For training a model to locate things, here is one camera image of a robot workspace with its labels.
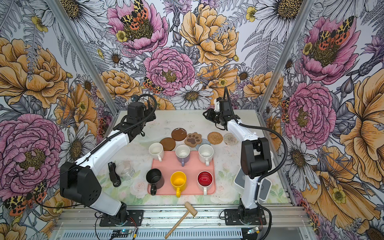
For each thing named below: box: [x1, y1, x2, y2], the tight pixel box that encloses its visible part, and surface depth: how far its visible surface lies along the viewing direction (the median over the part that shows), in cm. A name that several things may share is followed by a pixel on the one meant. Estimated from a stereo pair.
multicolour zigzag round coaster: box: [223, 133, 238, 146], surface depth 107 cm
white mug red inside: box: [197, 170, 214, 196], surface depth 83 cm
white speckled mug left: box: [148, 142, 165, 162], surface depth 91 cm
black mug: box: [146, 168, 165, 196], surface depth 81 cm
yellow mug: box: [170, 171, 187, 198], surface depth 81 cm
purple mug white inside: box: [175, 144, 191, 167], surface depth 91 cm
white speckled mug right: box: [198, 144, 214, 167], surface depth 91 cm
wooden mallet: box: [164, 201, 198, 239], surface depth 76 cm
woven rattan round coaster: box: [207, 131, 224, 145], surface depth 107 cm
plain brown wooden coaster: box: [159, 137, 176, 151], surface depth 105 cm
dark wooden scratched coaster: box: [171, 127, 187, 141], surface depth 110 cm
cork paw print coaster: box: [184, 132, 203, 148], surface depth 107 cm
